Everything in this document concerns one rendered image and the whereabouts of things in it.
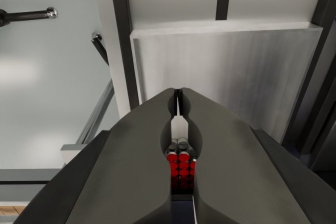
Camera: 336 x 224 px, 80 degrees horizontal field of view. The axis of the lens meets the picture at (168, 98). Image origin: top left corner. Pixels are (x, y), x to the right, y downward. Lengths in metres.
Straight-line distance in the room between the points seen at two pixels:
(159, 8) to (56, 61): 1.21
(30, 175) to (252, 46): 0.61
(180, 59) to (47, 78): 1.31
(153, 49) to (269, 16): 0.18
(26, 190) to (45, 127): 1.25
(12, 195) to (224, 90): 0.54
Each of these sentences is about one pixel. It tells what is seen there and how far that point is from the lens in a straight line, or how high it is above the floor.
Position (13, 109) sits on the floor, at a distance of 1.87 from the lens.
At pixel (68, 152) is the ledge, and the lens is 0.52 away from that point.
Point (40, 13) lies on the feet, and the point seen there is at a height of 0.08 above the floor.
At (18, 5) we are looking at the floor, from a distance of 1.47.
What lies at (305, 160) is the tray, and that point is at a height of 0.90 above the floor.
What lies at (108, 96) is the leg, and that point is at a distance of 0.97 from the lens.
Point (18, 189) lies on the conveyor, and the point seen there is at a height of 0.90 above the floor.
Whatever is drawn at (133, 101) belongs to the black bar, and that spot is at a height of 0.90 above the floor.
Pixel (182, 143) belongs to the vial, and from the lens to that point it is 0.42.
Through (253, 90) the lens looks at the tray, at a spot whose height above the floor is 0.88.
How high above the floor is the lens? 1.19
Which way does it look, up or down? 57 degrees down
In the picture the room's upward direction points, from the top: 179 degrees counter-clockwise
